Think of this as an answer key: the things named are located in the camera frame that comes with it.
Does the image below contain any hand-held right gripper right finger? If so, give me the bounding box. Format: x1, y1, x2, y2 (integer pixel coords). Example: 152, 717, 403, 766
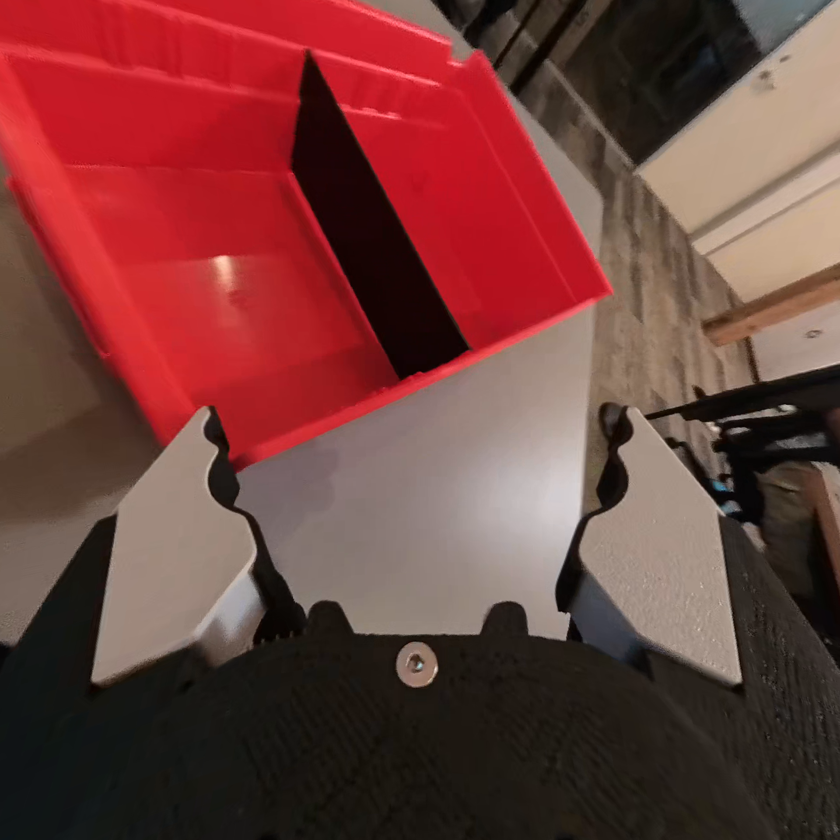
556, 403, 744, 688

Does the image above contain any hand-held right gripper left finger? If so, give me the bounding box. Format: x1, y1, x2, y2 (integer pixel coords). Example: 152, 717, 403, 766
91, 406, 270, 686

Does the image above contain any red plastic bin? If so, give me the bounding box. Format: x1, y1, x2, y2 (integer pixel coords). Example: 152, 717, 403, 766
0, 0, 614, 472

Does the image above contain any black office chair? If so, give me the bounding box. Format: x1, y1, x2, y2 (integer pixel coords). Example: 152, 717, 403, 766
646, 364, 840, 526

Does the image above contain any white recycling bin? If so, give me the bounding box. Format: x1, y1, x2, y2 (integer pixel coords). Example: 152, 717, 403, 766
748, 307, 840, 383

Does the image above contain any white door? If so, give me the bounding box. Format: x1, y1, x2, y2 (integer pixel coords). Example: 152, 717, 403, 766
635, 0, 840, 227
692, 154, 840, 304

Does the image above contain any black bin divider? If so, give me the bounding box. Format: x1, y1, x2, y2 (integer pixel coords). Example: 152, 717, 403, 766
290, 51, 471, 380

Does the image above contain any glass partition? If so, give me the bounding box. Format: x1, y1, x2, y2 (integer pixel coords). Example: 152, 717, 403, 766
433, 0, 840, 165

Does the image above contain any wooden post with red stickers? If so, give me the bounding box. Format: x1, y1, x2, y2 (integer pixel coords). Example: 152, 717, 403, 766
702, 262, 840, 347

